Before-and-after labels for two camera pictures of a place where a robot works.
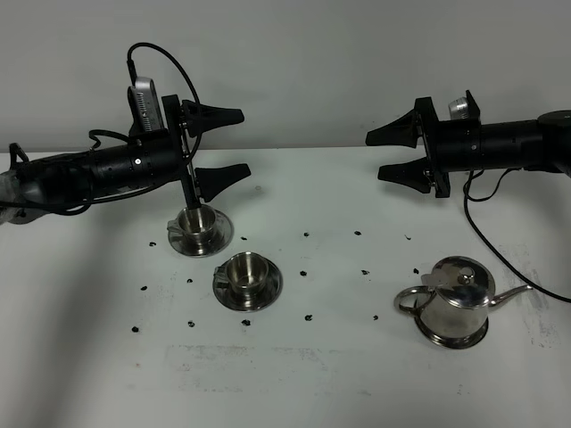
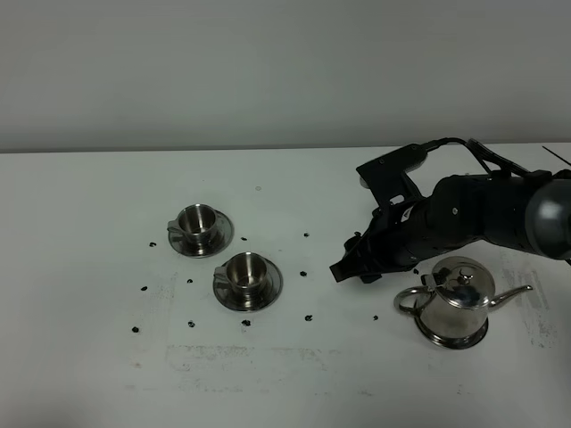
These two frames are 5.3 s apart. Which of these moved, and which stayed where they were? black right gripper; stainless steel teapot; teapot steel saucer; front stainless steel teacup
Moved: black right gripper
Stayed: stainless steel teapot; teapot steel saucer; front stainless steel teacup
